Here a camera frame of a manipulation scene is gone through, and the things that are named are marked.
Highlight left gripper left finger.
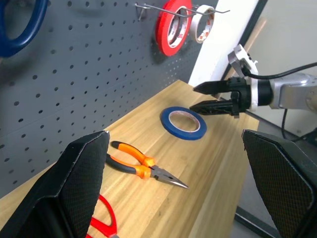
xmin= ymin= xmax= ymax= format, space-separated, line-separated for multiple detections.
xmin=0 ymin=130 xmax=110 ymax=238

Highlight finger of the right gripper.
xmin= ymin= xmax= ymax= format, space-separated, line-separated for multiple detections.
xmin=189 ymin=99 xmax=235 ymax=116
xmin=193 ymin=80 xmax=230 ymax=95

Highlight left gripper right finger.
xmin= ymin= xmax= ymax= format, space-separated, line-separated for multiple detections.
xmin=241 ymin=128 xmax=317 ymax=238

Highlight red handled scissors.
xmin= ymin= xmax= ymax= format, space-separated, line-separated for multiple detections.
xmin=86 ymin=194 xmax=119 ymax=238

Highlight blue tape roll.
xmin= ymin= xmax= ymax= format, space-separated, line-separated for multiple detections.
xmin=159 ymin=106 xmax=208 ymax=141

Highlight orange black needle-nose pliers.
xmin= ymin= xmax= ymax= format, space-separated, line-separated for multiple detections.
xmin=106 ymin=140 xmax=190 ymax=190

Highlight white tape roll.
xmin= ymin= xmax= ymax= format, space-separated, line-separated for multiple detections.
xmin=189 ymin=4 xmax=215 ymax=44

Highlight red tape roll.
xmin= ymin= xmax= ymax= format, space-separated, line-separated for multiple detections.
xmin=155 ymin=0 xmax=193 ymax=57

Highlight metal pegboard hook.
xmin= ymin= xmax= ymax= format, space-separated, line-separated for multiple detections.
xmin=135 ymin=2 xmax=199 ymax=21
xmin=195 ymin=4 xmax=231 ymax=14

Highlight grey perforated pegboard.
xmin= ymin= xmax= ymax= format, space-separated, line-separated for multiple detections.
xmin=0 ymin=0 xmax=220 ymax=199

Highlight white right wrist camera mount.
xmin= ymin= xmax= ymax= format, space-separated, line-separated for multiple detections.
xmin=227 ymin=44 xmax=260 ymax=111

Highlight black metal table frame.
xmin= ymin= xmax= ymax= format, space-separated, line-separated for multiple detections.
xmin=235 ymin=207 xmax=279 ymax=238

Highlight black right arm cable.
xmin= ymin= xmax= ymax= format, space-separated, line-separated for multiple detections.
xmin=244 ymin=63 xmax=317 ymax=80

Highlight blue handled scissors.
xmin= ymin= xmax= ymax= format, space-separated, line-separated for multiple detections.
xmin=0 ymin=0 xmax=49 ymax=58

